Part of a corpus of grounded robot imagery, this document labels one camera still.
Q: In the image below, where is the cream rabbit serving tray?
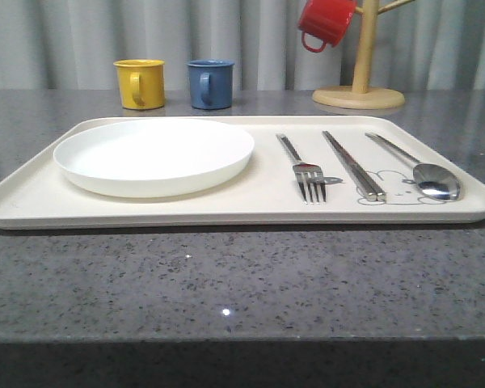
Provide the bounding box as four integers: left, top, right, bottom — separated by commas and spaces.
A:
0, 116, 485, 230

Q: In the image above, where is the silver metal fork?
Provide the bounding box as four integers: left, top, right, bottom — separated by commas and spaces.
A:
276, 133, 327, 205

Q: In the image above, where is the blue mug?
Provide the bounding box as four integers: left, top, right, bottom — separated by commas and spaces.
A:
188, 59, 234, 110

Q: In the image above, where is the wooden mug tree stand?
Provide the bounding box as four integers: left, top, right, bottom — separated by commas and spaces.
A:
312, 0, 411, 110

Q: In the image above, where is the white round plate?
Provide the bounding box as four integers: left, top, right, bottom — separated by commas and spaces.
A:
53, 118, 255, 198

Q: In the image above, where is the grey curtain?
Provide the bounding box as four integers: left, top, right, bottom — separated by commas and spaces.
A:
0, 1, 485, 91

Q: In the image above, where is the red mug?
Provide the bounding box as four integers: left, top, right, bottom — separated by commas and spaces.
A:
297, 0, 357, 53

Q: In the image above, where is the silver metal spoon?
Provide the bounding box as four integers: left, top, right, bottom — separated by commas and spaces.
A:
365, 133, 462, 201

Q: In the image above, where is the yellow mug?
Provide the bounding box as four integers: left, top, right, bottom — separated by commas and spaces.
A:
113, 59, 166, 110

